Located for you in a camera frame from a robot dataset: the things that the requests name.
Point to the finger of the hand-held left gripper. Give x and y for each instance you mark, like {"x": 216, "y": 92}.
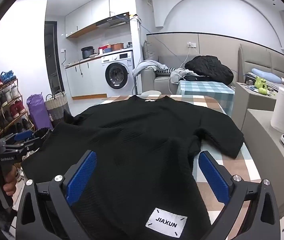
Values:
{"x": 24, "y": 135}
{"x": 26, "y": 148}

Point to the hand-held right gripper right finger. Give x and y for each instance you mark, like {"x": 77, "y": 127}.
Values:
{"x": 212, "y": 177}

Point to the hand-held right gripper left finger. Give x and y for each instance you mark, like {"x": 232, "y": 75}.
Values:
{"x": 82, "y": 177}

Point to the black t-shirt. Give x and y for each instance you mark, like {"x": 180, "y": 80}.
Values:
{"x": 132, "y": 142}

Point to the person's left hand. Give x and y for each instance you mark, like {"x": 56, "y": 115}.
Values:
{"x": 9, "y": 182}

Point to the wooden shoe rack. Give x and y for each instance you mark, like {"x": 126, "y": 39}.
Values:
{"x": 13, "y": 123}

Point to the checked tablecloth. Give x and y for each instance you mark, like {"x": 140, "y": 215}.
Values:
{"x": 231, "y": 170}

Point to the purple bag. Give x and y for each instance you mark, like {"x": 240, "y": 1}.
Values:
{"x": 38, "y": 112}

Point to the woven laundry basket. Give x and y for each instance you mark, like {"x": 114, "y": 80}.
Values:
{"x": 56, "y": 107}

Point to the grey low ledge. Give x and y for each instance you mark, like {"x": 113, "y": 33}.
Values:
{"x": 264, "y": 155}

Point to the dark door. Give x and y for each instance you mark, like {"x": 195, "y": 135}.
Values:
{"x": 53, "y": 60}

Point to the grey bedside cabinet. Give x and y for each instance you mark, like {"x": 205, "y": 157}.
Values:
{"x": 251, "y": 105}

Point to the teal checked table cover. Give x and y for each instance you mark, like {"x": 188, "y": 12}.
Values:
{"x": 204, "y": 95}

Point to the white base cabinet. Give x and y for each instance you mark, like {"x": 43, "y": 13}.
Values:
{"x": 87, "y": 80}

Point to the black flat case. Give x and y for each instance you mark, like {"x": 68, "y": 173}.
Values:
{"x": 197, "y": 78}

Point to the black cooking pot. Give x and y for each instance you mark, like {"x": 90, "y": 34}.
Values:
{"x": 88, "y": 52}

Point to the white stool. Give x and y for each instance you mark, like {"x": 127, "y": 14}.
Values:
{"x": 149, "y": 93}

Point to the lime green toy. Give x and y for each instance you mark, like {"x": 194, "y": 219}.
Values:
{"x": 261, "y": 83}

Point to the pale grey garment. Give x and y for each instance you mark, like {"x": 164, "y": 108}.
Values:
{"x": 178, "y": 76}

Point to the white washing machine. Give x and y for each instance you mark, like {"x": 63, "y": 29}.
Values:
{"x": 118, "y": 75}

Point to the black quilted jacket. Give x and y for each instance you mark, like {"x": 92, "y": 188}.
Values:
{"x": 209, "y": 68}

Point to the grey sofa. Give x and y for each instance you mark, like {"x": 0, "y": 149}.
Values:
{"x": 157, "y": 82}

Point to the houndstooth pillow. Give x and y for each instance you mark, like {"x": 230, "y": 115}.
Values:
{"x": 165, "y": 71}

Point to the blue pillow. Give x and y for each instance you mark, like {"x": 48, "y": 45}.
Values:
{"x": 266, "y": 75}

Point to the red container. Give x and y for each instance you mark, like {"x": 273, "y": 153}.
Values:
{"x": 104, "y": 49}

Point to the light grey blanket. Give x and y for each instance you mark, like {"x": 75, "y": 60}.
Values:
{"x": 148, "y": 66}

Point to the brown pot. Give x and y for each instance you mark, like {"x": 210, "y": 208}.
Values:
{"x": 117, "y": 46}

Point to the beige padded headboard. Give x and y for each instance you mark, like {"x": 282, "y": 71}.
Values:
{"x": 264, "y": 57}

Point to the grey cushion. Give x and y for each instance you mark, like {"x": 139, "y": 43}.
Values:
{"x": 149, "y": 51}

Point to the range hood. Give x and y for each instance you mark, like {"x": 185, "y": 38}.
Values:
{"x": 112, "y": 21}

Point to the white wall socket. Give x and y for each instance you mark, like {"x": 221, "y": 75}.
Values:
{"x": 192, "y": 45}

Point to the white wall cabinets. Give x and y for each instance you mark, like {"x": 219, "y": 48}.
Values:
{"x": 92, "y": 12}

